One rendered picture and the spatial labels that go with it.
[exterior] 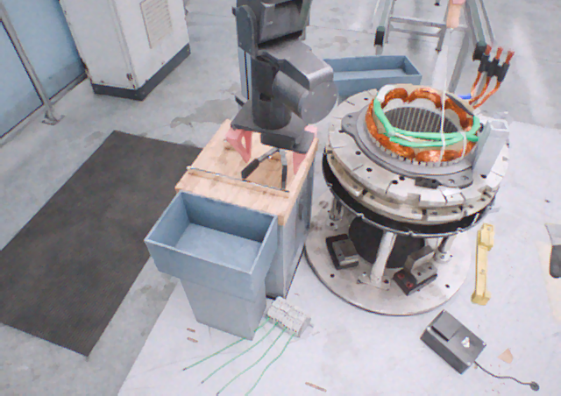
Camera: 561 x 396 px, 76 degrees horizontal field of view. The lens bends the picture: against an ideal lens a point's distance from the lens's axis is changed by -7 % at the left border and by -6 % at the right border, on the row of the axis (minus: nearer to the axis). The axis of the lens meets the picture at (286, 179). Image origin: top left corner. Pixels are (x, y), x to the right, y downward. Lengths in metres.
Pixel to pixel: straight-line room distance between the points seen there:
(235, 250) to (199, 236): 0.07
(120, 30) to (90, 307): 1.71
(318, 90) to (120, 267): 1.60
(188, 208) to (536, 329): 0.73
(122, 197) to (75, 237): 0.32
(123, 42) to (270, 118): 2.29
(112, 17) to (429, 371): 2.50
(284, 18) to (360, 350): 0.60
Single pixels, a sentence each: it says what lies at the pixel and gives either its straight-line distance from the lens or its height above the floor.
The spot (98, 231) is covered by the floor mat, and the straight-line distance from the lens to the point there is 2.10.
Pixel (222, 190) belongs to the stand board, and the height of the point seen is 1.06.
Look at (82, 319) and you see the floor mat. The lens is 1.85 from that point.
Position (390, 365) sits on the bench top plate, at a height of 0.78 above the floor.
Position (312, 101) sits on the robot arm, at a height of 1.27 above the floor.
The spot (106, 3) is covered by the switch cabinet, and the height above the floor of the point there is 0.71.
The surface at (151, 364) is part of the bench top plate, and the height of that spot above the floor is 0.78.
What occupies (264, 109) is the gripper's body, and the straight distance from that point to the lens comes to 0.52.
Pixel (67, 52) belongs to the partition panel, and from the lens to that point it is 3.12.
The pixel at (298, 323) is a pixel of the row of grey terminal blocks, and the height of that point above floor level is 0.82.
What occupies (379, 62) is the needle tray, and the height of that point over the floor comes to 1.05.
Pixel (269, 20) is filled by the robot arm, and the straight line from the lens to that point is 0.45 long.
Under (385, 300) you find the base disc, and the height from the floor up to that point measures 0.80.
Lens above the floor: 1.51
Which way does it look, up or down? 45 degrees down
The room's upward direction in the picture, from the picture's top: straight up
